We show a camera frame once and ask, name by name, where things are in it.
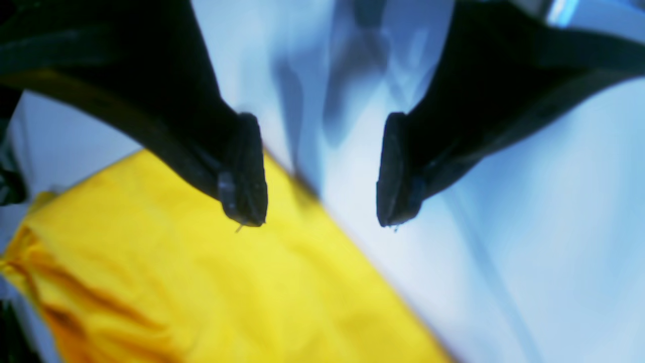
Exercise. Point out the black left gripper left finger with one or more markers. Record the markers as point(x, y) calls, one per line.
point(141, 67)

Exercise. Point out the yellow t-shirt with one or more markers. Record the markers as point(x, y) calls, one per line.
point(134, 265)

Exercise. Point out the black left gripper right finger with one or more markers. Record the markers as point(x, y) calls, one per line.
point(507, 70)

